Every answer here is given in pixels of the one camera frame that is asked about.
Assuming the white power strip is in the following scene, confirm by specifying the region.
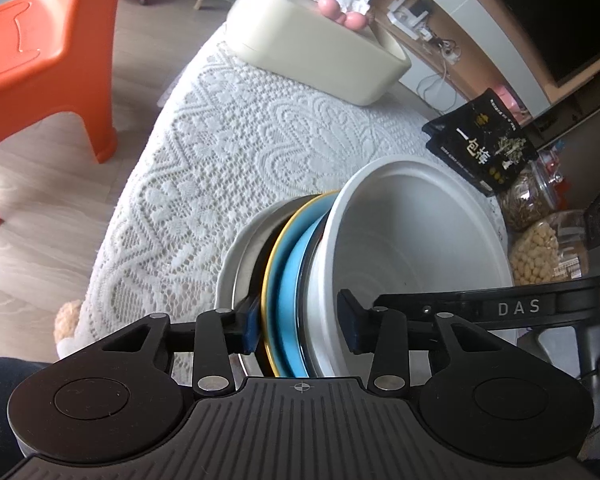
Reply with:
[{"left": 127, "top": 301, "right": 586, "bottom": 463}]
[{"left": 432, "top": 37, "right": 464, "bottom": 66}]

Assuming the orange plastic chair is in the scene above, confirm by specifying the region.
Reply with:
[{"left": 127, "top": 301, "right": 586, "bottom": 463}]
[{"left": 0, "top": 0, "right": 120, "bottom": 231}]

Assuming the beige plush toy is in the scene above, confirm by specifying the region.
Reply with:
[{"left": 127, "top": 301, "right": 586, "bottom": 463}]
[{"left": 54, "top": 300, "right": 88, "bottom": 358}]

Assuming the pink ball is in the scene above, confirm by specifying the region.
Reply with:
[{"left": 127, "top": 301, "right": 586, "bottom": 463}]
[
  {"left": 341, "top": 10, "right": 369, "bottom": 32},
  {"left": 317, "top": 0, "right": 347, "bottom": 24}
]

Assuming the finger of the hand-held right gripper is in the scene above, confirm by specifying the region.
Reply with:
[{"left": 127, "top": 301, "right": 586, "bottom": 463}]
[{"left": 372, "top": 294, "right": 487, "bottom": 323}]

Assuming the stainless steel bowl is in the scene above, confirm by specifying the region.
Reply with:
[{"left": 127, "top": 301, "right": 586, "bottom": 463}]
[{"left": 215, "top": 194, "right": 341, "bottom": 378}]

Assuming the pink box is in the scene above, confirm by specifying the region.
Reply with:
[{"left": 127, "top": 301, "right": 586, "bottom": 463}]
[{"left": 495, "top": 85, "right": 528, "bottom": 123}]

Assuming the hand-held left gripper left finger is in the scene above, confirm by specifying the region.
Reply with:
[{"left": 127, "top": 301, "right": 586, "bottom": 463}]
[{"left": 100, "top": 294, "right": 262, "bottom": 395}]

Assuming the black television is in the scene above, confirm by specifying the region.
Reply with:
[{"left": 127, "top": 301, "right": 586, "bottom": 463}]
[{"left": 467, "top": 0, "right": 600, "bottom": 88}]

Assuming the wooden TV cabinet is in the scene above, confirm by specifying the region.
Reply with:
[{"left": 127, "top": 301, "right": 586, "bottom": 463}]
[{"left": 375, "top": 0, "right": 600, "bottom": 126}]

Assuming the blue bowl with black rim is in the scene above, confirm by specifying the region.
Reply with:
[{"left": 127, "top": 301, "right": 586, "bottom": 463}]
[{"left": 270, "top": 205, "right": 332, "bottom": 378}]

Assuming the person's dark trouser leg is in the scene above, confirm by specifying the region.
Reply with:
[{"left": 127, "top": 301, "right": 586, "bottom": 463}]
[{"left": 0, "top": 357, "right": 48, "bottom": 466}]

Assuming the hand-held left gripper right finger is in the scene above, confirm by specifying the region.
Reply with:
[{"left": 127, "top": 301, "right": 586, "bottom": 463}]
[{"left": 339, "top": 288, "right": 503, "bottom": 395}]

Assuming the white bowl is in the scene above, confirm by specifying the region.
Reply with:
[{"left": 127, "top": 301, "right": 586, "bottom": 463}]
[{"left": 302, "top": 157, "right": 516, "bottom": 378}]

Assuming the black snack packet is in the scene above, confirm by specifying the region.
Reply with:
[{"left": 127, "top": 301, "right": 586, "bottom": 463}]
[{"left": 422, "top": 87, "right": 541, "bottom": 197}]

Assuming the cream tissue box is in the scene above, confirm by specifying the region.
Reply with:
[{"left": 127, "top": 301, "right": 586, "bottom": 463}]
[{"left": 226, "top": 0, "right": 412, "bottom": 107}]

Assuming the white lace tablecloth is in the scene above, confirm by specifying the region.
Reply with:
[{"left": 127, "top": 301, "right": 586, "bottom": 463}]
[{"left": 77, "top": 22, "right": 511, "bottom": 386}]

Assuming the bag of pale beans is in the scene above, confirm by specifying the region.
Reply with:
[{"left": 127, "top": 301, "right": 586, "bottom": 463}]
[{"left": 507, "top": 210, "right": 588, "bottom": 287}]

